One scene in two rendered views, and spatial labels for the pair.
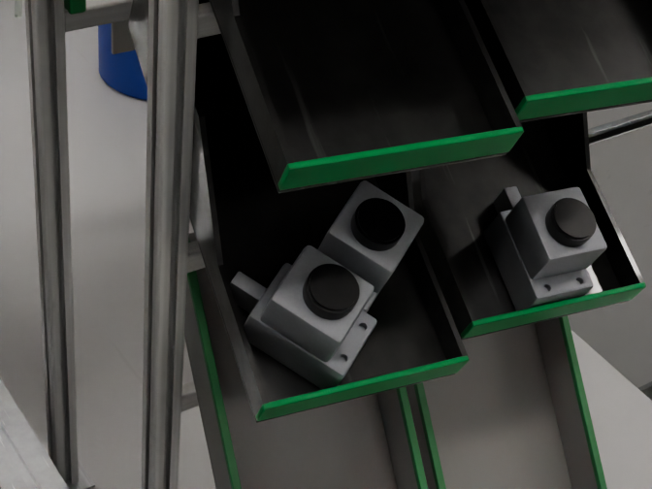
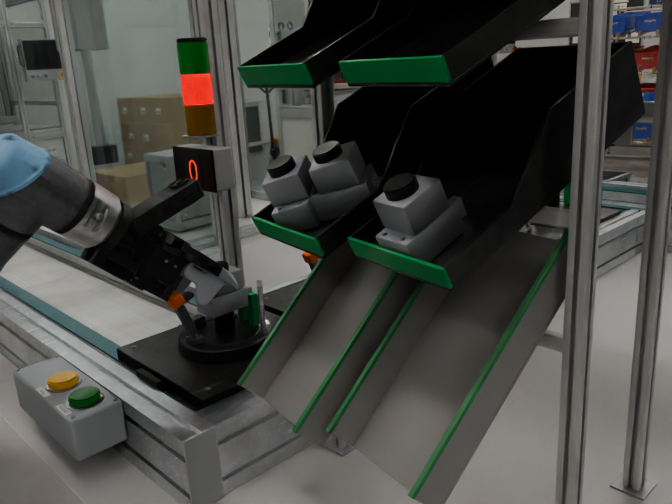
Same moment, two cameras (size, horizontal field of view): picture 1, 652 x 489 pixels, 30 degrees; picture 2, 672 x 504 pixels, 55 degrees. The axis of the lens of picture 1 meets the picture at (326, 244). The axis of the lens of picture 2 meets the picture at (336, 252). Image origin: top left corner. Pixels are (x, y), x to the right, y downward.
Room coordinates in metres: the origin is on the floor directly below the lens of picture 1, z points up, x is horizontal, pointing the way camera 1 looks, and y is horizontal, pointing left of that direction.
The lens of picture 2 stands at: (0.51, -0.68, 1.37)
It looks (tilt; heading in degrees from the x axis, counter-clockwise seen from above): 17 degrees down; 85
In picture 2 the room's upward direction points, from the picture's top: 3 degrees counter-clockwise
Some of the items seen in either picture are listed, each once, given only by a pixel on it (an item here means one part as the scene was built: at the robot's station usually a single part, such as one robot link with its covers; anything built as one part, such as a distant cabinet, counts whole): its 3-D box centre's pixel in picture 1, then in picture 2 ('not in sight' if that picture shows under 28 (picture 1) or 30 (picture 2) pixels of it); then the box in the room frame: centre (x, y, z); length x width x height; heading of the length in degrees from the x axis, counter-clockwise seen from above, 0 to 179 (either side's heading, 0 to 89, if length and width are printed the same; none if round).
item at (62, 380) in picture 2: not in sight; (63, 383); (0.19, 0.16, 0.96); 0.04 x 0.04 x 0.02
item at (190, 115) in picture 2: not in sight; (200, 119); (0.38, 0.45, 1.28); 0.05 x 0.05 x 0.05
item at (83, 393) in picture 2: not in sight; (85, 399); (0.23, 0.10, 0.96); 0.04 x 0.04 x 0.02
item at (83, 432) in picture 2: not in sight; (67, 403); (0.19, 0.16, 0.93); 0.21 x 0.07 x 0.06; 128
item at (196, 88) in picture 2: not in sight; (197, 89); (0.38, 0.45, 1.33); 0.05 x 0.05 x 0.05
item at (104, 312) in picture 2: not in sight; (148, 325); (0.24, 0.48, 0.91); 0.84 x 0.28 x 0.10; 128
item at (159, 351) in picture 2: not in sight; (227, 348); (0.41, 0.23, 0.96); 0.24 x 0.24 x 0.02; 38
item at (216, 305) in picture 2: not in sight; (226, 284); (0.42, 0.23, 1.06); 0.08 x 0.04 x 0.07; 39
